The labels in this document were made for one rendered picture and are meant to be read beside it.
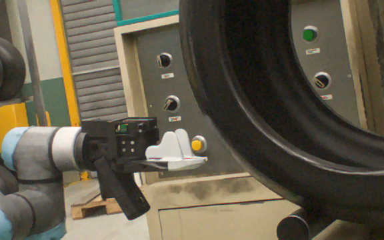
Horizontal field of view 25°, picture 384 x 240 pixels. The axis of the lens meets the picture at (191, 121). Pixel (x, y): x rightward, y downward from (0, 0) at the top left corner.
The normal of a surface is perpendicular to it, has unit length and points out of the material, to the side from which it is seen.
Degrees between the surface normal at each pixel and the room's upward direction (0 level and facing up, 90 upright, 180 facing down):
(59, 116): 90
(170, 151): 90
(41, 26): 90
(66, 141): 62
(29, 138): 52
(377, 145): 81
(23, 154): 90
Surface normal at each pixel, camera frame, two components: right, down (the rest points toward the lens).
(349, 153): -0.37, -0.04
